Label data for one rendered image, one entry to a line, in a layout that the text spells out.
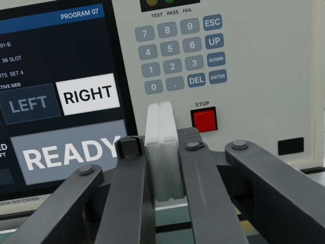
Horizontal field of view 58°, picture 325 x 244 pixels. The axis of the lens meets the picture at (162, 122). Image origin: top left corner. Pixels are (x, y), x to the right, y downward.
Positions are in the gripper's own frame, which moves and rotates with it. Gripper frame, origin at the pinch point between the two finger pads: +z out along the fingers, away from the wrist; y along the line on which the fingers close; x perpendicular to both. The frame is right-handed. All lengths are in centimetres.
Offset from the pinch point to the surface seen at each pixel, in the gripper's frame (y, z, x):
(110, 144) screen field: -5.2, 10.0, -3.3
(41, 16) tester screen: -8.3, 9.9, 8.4
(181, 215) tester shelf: 0.2, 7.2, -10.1
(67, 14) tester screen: -6.2, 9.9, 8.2
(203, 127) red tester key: 3.4, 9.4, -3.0
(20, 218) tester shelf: -15.2, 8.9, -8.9
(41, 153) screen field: -11.8, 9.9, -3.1
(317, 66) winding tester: 13.7, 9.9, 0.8
